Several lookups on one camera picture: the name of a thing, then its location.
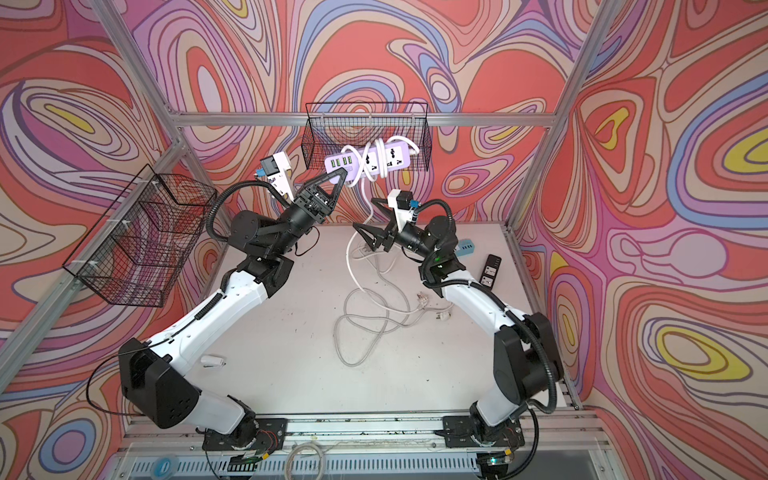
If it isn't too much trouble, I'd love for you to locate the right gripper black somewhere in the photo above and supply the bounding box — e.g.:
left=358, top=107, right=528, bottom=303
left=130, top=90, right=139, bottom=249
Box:
left=354, top=198, right=436, bottom=262

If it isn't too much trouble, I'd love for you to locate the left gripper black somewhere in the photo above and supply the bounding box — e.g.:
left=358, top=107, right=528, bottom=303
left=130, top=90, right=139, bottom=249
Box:
left=266, top=171, right=340, bottom=262

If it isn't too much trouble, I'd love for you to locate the purple power strip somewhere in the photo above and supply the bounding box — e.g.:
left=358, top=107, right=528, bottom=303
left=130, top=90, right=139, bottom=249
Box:
left=324, top=136, right=430, bottom=304

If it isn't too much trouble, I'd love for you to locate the blue power strip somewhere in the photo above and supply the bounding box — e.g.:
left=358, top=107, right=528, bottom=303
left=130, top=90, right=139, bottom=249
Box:
left=350, top=238, right=478, bottom=322

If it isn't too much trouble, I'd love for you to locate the black power strip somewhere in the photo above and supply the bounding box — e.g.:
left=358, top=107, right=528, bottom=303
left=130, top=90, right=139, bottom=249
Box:
left=332, top=253, right=503, bottom=368

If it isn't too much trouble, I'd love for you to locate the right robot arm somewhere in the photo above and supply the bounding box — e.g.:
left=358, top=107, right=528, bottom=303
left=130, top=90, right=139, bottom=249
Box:
left=354, top=191, right=564, bottom=452

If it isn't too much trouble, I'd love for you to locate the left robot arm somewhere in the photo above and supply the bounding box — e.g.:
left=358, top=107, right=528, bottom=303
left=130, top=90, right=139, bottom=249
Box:
left=116, top=167, right=347, bottom=450

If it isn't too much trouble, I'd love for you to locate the small white cap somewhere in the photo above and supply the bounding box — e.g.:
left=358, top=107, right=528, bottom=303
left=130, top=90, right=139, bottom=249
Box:
left=199, top=355, right=226, bottom=368

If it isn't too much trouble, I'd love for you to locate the black wire basket back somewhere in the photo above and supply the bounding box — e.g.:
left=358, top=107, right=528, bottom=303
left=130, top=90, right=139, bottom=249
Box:
left=301, top=100, right=432, bottom=171

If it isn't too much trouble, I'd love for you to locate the black wire basket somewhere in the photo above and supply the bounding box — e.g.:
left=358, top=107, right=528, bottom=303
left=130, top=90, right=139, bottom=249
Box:
left=62, top=166, right=217, bottom=308
left=301, top=100, right=432, bottom=171

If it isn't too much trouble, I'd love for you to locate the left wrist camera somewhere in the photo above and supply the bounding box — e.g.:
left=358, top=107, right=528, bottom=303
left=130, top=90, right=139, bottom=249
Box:
left=254, top=152, right=294, bottom=201

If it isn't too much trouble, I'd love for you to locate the black wire basket left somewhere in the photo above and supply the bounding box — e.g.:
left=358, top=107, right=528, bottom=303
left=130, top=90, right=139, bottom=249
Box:
left=62, top=166, right=217, bottom=308

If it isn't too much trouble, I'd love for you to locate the white coiled cable front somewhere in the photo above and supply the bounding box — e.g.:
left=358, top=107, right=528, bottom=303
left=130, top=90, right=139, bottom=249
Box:
left=283, top=442, right=328, bottom=480

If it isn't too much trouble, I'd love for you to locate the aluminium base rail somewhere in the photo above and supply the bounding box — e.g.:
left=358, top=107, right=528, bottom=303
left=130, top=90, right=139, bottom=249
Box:
left=103, top=409, right=627, bottom=479

